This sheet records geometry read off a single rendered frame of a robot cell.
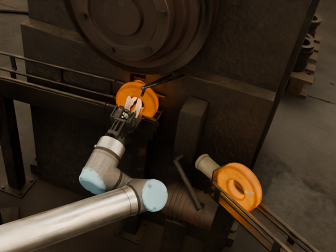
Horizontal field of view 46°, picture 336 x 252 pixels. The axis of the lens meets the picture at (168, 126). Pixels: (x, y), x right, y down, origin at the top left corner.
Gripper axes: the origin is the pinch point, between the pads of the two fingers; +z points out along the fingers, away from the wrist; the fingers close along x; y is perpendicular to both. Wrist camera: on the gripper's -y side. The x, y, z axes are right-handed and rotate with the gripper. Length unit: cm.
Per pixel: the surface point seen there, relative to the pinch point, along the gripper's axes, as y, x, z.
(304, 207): -86, -83, 24
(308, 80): -105, -72, 129
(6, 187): -69, 61, -28
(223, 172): 3.7, -36.7, -18.1
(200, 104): 4.4, -22.0, 3.5
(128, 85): 6.0, 3.3, 0.7
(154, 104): 1.9, -6.7, -0.6
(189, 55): 25.5, -16.1, 4.4
